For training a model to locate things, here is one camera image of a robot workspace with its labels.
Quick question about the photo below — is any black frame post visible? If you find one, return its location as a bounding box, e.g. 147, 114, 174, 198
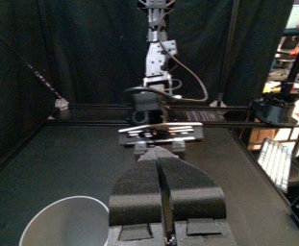
217, 0, 242, 104

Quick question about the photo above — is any black cloth curtain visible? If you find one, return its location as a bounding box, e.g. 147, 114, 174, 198
0, 0, 296, 174

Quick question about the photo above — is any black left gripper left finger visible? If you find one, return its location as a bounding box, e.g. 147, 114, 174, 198
109, 146, 165, 227

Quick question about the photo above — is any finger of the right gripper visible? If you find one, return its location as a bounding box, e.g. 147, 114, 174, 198
133, 142, 150, 157
172, 139, 188, 155

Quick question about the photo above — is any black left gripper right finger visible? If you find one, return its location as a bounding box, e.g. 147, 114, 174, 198
157, 147, 229, 223

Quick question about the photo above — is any brown wooden box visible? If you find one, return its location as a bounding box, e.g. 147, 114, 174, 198
246, 127, 280, 152

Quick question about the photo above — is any brown cable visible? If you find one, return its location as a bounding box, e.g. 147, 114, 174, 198
157, 37, 210, 104

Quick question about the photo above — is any black cable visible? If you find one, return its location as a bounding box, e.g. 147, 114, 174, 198
122, 86, 184, 99

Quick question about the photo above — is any white frame corner bracket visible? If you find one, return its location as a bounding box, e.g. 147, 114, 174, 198
209, 99, 229, 109
54, 97, 71, 111

